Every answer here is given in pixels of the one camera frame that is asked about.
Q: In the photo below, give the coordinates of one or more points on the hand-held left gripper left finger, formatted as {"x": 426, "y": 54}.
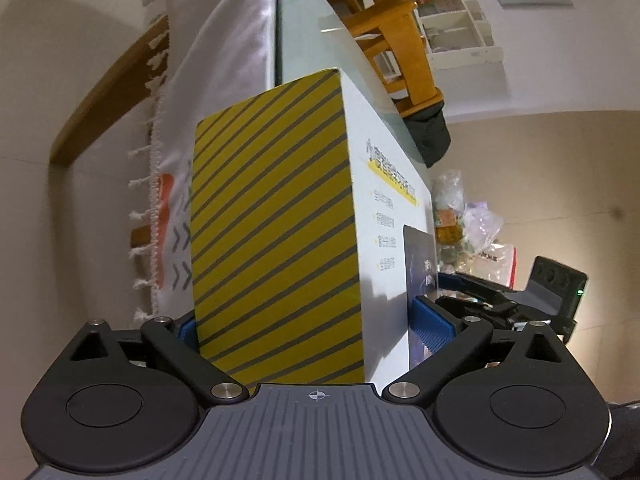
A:
{"x": 185, "y": 332}

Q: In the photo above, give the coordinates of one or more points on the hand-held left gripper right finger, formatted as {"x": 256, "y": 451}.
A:
{"x": 430, "y": 325}

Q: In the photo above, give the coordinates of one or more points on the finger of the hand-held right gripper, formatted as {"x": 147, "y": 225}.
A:
{"x": 480, "y": 308}
{"x": 475, "y": 282}

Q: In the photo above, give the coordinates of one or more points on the white box lid striped side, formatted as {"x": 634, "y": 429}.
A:
{"x": 280, "y": 240}

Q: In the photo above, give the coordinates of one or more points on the desktop with patterned tablecloth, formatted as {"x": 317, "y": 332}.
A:
{"x": 300, "y": 35}

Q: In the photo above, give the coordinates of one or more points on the clear plastic snack bag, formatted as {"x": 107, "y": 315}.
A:
{"x": 470, "y": 230}

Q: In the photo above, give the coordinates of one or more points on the dark jacket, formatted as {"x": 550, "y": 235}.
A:
{"x": 430, "y": 135}

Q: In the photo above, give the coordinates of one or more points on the white open shelf unit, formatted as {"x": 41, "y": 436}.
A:
{"x": 457, "y": 25}

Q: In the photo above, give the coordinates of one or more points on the wooden chair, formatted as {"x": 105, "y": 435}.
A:
{"x": 385, "y": 35}

